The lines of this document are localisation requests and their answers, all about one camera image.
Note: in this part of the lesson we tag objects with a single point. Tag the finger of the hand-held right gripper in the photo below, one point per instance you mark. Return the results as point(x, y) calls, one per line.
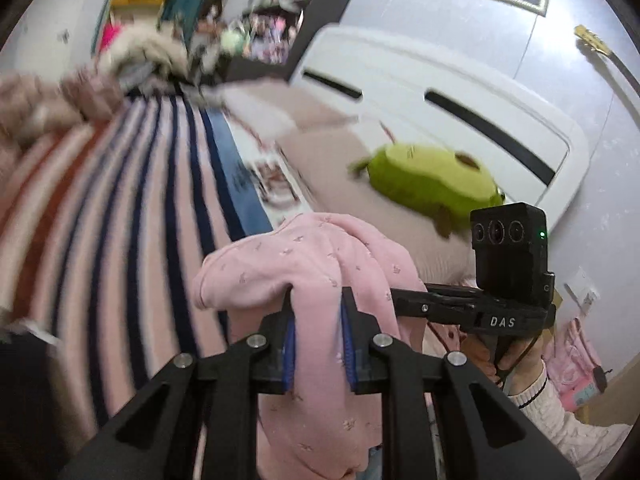
point(430, 305)
point(450, 287)

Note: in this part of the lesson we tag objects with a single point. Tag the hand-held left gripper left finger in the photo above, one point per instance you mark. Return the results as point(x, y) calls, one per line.
point(289, 355)

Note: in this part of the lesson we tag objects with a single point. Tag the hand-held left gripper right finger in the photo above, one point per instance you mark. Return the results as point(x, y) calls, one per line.
point(349, 355)

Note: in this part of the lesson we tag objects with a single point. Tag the pink dotted small garment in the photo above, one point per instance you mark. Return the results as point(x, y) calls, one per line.
point(310, 270)

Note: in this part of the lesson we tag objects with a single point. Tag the person's right forearm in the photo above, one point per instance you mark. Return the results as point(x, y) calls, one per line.
point(565, 435)

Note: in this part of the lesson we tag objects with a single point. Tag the person's right hand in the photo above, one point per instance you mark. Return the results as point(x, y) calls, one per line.
point(525, 360)

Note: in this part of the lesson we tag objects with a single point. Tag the green avocado plush toy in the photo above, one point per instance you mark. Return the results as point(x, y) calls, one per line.
point(430, 185)

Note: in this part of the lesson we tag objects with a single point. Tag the pink backpack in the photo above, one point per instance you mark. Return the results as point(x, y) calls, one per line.
point(575, 365)

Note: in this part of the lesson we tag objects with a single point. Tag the beige pillow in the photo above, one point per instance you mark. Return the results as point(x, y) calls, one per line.
point(340, 180)

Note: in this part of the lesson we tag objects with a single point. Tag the striped bed sheet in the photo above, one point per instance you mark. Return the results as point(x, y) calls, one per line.
point(130, 240)

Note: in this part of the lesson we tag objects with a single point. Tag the white bed headboard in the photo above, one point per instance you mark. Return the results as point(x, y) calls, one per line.
point(450, 80)

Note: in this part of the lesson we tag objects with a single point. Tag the guitar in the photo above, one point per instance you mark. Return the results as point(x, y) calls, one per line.
point(607, 55)

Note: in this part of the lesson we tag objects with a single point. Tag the small mauve pillow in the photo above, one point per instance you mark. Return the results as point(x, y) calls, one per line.
point(280, 107)

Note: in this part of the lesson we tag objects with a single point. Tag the dark grey bookshelf desk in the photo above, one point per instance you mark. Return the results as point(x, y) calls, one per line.
point(300, 5)

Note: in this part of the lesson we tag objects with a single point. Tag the white quilt pile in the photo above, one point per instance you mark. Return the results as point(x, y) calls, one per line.
point(140, 52)

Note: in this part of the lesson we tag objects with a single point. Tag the magenta bag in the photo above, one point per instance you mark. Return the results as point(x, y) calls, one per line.
point(111, 36)

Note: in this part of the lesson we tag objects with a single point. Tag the yellow storage shelf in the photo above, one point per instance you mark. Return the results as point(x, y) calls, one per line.
point(135, 2)

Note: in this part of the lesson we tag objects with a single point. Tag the white wall socket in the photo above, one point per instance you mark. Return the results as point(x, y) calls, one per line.
point(581, 286)

